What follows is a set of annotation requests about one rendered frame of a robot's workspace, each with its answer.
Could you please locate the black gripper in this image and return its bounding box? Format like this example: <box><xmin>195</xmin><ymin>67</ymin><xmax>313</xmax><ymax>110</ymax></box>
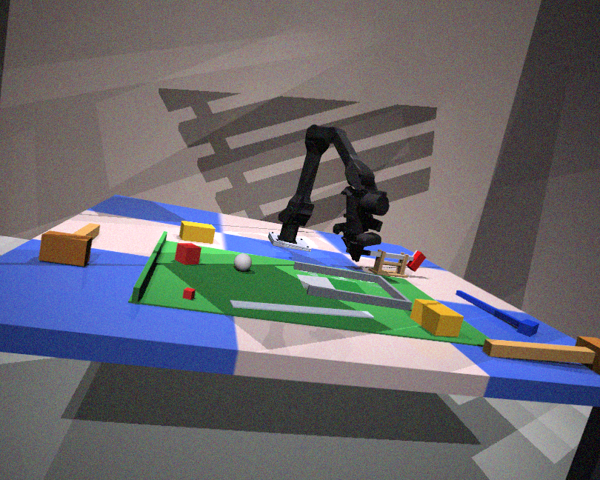
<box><xmin>333</xmin><ymin>211</ymin><xmax>381</xmax><ymax>262</ymax></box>

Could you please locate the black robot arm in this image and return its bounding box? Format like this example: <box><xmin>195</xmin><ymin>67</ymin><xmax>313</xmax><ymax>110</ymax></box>
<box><xmin>277</xmin><ymin>124</ymin><xmax>390</xmax><ymax>244</ymax></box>

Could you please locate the white golf ball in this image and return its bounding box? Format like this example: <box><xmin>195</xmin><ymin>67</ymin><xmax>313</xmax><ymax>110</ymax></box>
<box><xmin>234</xmin><ymin>253</ymin><xmax>252</xmax><ymax>271</ymax></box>

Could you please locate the yellow rectangular block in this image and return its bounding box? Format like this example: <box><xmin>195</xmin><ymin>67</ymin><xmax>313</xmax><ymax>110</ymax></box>
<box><xmin>179</xmin><ymin>221</ymin><xmax>216</xmax><ymax>244</ymax></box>
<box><xmin>410</xmin><ymin>299</ymin><xmax>464</xmax><ymax>336</ymax></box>

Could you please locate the light grey flat bar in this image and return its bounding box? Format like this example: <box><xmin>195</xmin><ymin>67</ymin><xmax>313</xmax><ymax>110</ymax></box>
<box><xmin>230</xmin><ymin>300</ymin><xmax>374</xmax><ymax>319</ymax></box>

